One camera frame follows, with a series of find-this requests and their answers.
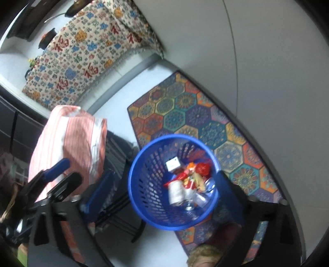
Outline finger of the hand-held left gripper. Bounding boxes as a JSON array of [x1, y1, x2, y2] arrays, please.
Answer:
[[26, 158, 71, 192], [45, 172, 83, 203]]

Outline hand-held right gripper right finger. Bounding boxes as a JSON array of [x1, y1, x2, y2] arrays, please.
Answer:
[[216, 170, 301, 267]]

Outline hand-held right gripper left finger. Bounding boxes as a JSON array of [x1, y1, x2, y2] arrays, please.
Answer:
[[27, 171, 115, 267]]

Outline clear plastic lidded box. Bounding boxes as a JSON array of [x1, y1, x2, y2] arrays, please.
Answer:
[[191, 177, 216, 209]]

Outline red plastic wrapper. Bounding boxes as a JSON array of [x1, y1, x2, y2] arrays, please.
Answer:
[[195, 162, 212, 177]]

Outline blue plastic mesh basket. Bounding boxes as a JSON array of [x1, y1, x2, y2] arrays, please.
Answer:
[[128, 134, 220, 231]]

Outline orange white striped tablecloth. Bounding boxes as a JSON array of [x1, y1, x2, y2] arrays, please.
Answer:
[[28, 105, 108, 203]]

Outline dark grey refrigerator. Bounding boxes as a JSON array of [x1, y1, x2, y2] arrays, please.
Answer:
[[0, 95, 47, 185]]

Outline beige fluffy slipper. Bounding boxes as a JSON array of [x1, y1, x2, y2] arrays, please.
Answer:
[[186, 244, 224, 267]]

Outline colourful hexagon pattern rug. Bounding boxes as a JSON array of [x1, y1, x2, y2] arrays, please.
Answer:
[[127, 70, 286, 262]]

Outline seasoning bottles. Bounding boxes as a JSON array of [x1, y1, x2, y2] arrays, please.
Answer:
[[24, 58, 39, 77]]

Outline large printed cream cloth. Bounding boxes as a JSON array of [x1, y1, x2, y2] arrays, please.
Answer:
[[22, 0, 144, 111]]

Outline black clay pot orange lid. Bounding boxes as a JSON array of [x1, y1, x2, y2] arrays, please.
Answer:
[[38, 28, 56, 49]]

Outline black range hood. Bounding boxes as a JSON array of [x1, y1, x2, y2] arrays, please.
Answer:
[[6, 2, 45, 41]]

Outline narrow printed cream cloth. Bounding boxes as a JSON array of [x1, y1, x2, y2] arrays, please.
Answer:
[[107, 0, 165, 60]]

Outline black wok with lid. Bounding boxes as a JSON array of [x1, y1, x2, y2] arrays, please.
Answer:
[[44, 0, 90, 23]]

